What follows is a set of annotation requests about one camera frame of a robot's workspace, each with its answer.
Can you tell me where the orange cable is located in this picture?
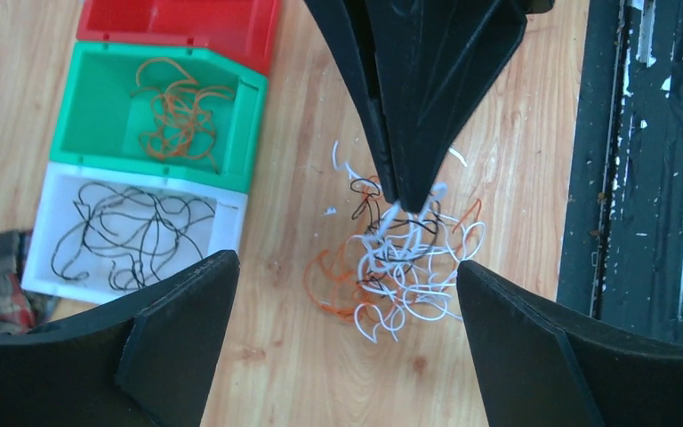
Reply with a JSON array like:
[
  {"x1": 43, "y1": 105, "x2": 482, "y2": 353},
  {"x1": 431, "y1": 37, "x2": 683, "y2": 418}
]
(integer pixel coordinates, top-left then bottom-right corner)
[
  {"x1": 132, "y1": 88, "x2": 237, "y2": 163},
  {"x1": 132, "y1": 57, "x2": 225, "y2": 119},
  {"x1": 302, "y1": 182, "x2": 484, "y2": 322}
]

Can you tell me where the green plastic bin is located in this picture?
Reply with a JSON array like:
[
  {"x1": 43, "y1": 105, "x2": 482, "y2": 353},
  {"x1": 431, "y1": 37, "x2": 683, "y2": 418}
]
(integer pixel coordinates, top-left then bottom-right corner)
[{"x1": 50, "y1": 42, "x2": 268, "y2": 193}]

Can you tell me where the white plastic bin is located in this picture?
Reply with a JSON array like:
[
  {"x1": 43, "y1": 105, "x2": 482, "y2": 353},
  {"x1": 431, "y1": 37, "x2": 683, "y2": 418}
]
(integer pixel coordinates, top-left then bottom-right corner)
[{"x1": 21, "y1": 162, "x2": 248, "y2": 304}]

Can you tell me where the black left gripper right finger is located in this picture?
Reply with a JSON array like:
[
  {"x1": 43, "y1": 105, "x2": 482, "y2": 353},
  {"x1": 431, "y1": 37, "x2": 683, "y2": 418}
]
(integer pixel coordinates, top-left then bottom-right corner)
[{"x1": 457, "y1": 261, "x2": 683, "y2": 426}]

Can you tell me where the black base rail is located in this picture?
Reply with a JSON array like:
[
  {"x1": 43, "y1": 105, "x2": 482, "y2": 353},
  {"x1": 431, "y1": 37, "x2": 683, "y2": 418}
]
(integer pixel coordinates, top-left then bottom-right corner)
[{"x1": 556, "y1": 0, "x2": 683, "y2": 345}]

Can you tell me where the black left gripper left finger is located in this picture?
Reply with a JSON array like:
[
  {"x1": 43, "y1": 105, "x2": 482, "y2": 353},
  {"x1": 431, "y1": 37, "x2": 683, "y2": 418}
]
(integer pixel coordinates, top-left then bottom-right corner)
[{"x1": 0, "y1": 250, "x2": 240, "y2": 426}]

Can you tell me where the white cable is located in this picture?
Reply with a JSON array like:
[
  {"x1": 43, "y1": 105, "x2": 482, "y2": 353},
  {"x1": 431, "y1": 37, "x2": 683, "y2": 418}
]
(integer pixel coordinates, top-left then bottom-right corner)
[{"x1": 332, "y1": 141, "x2": 487, "y2": 344}]

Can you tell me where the red plastic bin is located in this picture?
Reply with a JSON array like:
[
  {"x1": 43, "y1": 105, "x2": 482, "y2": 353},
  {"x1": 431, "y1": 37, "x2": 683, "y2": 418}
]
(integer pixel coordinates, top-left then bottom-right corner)
[{"x1": 76, "y1": 0, "x2": 282, "y2": 76}]

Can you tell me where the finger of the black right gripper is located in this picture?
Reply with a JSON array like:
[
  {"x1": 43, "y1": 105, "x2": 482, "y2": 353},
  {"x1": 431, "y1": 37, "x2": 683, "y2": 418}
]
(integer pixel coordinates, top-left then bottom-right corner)
[
  {"x1": 367, "y1": 0, "x2": 527, "y2": 213},
  {"x1": 305, "y1": 0, "x2": 398, "y2": 203}
]

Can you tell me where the plaid cloth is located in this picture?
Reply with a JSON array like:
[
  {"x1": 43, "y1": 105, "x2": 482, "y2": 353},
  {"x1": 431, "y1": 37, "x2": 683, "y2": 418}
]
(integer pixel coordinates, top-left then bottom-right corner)
[{"x1": 0, "y1": 230, "x2": 59, "y2": 334}]

